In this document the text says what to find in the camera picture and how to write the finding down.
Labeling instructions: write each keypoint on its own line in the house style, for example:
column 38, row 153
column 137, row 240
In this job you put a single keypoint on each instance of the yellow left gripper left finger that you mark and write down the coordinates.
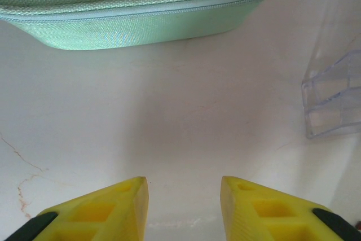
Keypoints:
column 118, row 212

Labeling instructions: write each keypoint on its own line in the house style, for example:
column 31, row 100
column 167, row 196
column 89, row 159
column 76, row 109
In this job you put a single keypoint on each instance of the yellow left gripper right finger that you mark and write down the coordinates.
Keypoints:
column 242, row 212

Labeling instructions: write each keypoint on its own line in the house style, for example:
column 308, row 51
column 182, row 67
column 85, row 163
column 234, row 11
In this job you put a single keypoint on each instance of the mint green zip case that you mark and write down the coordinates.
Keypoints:
column 127, row 4

